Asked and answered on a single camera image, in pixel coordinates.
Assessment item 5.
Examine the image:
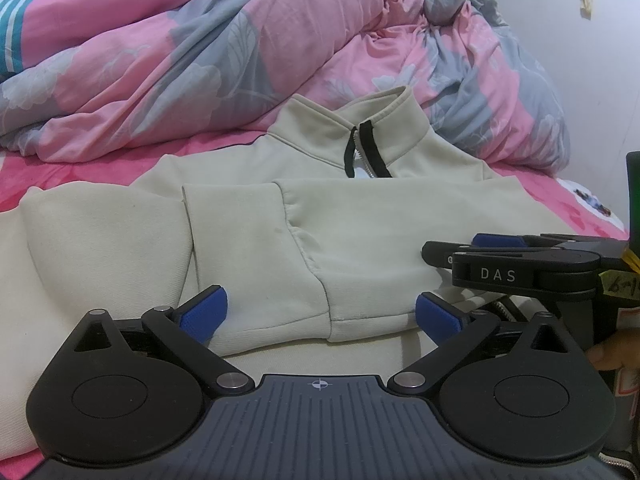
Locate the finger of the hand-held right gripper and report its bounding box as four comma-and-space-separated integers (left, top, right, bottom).
422, 240, 473, 270
472, 233, 628, 253

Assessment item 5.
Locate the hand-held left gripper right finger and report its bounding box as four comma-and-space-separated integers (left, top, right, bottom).
387, 291, 578, 396

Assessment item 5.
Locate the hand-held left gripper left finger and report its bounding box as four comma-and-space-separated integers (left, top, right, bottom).
65, 286, 253, 395

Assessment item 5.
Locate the beige zip jacket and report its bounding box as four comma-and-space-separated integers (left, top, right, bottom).
0, 85, 632, 461

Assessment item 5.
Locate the person's right hand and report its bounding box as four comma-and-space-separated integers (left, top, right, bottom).
587, 330, 640, 372

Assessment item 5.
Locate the pink grey floral quilt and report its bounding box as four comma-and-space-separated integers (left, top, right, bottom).
0, 0, 571, 176

